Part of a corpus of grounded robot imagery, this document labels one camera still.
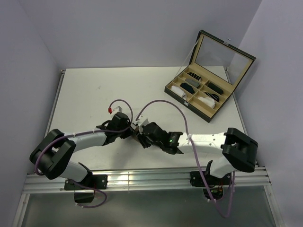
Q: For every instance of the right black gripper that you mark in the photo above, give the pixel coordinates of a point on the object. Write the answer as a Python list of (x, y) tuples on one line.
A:
[(144, 143)]

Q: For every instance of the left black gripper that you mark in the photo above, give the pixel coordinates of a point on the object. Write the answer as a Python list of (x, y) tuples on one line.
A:
[(128, 133)]

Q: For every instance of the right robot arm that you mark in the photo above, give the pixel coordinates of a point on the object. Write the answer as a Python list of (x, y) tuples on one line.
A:
[(237, 150)]

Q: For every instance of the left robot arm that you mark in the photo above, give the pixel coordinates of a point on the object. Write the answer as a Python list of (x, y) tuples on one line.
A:
[(52, 157)]

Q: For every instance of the grey rolled sock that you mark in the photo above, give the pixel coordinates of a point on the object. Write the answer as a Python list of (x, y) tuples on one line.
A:
[(192, 82)]

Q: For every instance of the white rolled sock in box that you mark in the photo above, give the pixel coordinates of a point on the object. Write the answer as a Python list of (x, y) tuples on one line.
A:
[(208, 101)]

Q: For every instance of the black white striped rolled sock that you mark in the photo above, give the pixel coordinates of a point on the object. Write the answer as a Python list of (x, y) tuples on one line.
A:
[(195, 76)]

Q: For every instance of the dark striped rolled sock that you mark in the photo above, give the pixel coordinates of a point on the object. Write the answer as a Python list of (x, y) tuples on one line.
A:
[(213, 96)]

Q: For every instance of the black compartment storage box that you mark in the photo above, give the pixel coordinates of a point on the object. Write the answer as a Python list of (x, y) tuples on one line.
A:
[(215, 61)]

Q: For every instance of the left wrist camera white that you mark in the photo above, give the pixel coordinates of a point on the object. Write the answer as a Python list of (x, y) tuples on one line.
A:
[(113, 111)]

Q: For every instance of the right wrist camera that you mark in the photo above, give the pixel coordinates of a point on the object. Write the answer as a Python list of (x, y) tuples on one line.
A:
[(139, 122)]

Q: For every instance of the aluminium frame rail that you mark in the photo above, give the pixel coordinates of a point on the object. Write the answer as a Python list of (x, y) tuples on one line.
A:
[(142, 180)]

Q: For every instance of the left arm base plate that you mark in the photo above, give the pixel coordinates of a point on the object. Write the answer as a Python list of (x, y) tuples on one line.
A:
[(92, 181)]

